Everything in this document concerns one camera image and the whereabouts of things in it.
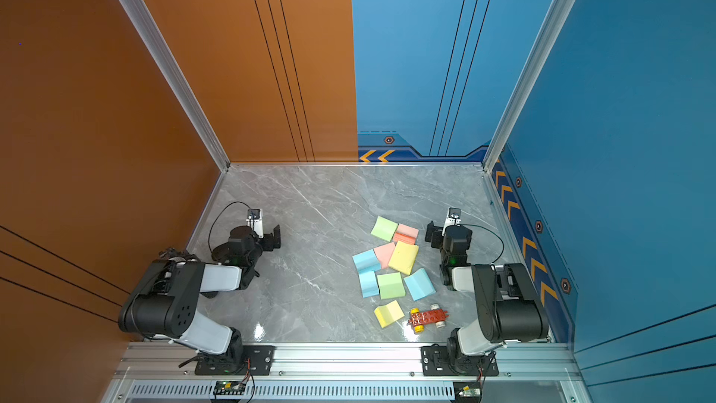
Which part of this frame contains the circuit board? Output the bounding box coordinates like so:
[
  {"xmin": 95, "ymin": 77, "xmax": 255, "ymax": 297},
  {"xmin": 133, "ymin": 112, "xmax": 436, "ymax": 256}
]
[
  {"xmin": 213, "ymin": 381, "xmax": 248, "ymax": 399},
  {"xmin": 453, "ymin": 382, "xmax": 483, "ymax": 403}
]

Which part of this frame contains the green memo pad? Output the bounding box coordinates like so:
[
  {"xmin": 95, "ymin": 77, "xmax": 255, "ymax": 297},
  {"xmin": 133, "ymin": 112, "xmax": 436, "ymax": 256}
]
[
  {"xmin": 377, "ymin": 272, "xmax": 406, "ymax": 300},
  {"xmin": 371, "ymin": 216, "xmax": 398, "ymax": 242}
]

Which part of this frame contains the right circuit board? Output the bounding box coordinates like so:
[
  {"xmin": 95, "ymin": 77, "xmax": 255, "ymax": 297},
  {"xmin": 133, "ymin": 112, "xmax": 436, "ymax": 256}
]
[{"xmin": 453, "ymin": 382, "xmax": 483, "ymax": 403}]

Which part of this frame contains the left circuit board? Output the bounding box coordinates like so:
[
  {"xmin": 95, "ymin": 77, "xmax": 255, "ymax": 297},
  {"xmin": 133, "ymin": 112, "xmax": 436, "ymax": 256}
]
[{"xmin": 213, "ymin": 381, "xmax": 248, "ymax": 399}]

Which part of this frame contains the blue memo pad right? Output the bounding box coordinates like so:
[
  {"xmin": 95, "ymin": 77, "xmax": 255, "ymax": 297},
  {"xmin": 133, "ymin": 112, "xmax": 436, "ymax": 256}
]
[{"xmin": 404, "ymin": 268, "xmax": 436, "ymax": 301}]

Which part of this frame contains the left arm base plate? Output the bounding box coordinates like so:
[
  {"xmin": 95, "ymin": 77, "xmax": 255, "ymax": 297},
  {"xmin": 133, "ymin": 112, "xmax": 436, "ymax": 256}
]
[{"xmin": 195, "ymin": 344, "xmax": 276, "ymax": 376}]

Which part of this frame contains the yellow memo pad front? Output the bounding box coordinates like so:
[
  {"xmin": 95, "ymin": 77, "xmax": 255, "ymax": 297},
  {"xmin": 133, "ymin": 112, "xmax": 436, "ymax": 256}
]
[{"xmin": 374, "ymin": 300, "xmax": 405, "ymax": 328}]

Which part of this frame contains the pink fanned memo pad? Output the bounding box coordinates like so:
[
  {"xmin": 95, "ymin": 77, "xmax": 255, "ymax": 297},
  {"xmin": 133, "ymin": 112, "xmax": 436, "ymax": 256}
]
[{"xmin": 393, "ymin": 224, "xmax": 420, "ymax": 244}]

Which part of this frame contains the red toy car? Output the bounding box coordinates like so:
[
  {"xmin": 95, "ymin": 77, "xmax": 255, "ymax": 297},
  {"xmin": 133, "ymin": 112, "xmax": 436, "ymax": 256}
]
[{"xmin": 408, "ymin": 304, "xmax": 449, "ymax": 334}]

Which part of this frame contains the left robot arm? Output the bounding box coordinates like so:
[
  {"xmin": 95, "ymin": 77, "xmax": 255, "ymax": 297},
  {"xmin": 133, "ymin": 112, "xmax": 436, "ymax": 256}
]
[{"xmin": 117, "ymin": 225, "xmax": 282, "ymax": 377}]

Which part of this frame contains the aluminium front rail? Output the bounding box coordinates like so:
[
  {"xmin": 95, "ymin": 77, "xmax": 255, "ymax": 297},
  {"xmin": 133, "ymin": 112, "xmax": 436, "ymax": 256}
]
[{"xmin": 103, "ymin": 343, "xmax": 590, "ymax": 402}]

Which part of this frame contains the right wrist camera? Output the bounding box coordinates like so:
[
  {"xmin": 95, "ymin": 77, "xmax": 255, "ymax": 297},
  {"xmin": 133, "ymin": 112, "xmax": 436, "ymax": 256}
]
[{"xmin": 444, "ymin": 207, "xmax": 462, "ymax": 229}]

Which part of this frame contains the blue memo pad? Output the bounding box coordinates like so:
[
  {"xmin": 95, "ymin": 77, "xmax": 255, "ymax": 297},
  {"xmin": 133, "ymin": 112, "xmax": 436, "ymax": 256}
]
[
  {"xmin": 352, "ymin": 249, "xmax": 382, "ymax": 274},
  {"xmin": 404, "ymin": 268, "xmax": 436, "ymax": 301},
  {"xmin": 358, "ymin": 271, "xmax": 380, "ymax": 299}
]

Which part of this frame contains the pink flat memo pad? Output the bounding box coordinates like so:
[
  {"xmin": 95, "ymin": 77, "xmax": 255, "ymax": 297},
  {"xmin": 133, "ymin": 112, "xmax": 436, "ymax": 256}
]
[{"xmin": 372, "ymin": 242, "xmax": 396, "ymax": 270}]

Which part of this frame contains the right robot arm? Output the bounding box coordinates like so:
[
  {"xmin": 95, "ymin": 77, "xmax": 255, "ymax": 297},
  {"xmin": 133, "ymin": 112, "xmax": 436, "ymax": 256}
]
[{"xmin": 425, "ymin": 222, "xmax": 549, "ymax": 378}]

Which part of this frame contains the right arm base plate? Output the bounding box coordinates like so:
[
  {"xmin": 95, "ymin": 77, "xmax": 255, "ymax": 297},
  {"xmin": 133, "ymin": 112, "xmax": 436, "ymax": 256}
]
[{"xmin": 420, "ymin": 343, "xmax": 500, "ymax": 378}]

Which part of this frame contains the yellow memo pad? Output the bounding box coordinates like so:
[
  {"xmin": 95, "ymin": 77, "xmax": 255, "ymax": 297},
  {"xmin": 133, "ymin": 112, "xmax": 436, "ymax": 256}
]
[
  {"xmin": 374, "ymin": 300, "xmax": 405, "ymax": 328},
  {"xmin": 388, "ymin": 242, "xmax": 419, "ymax": 275}
]

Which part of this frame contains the blue memo pad upper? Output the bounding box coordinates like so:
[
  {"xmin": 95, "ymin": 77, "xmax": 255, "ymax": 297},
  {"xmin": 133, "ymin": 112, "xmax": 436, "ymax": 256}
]
[{"xmin": 352, "ymin": 249, "xmax": 382, "ymax": 274}]

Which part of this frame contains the blue memo pad lower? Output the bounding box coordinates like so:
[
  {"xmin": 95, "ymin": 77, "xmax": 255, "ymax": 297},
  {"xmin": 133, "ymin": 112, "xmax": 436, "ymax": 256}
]
[{"xmin": 358, "ymin": 271, "xmax": 380, "ymax": 299}]

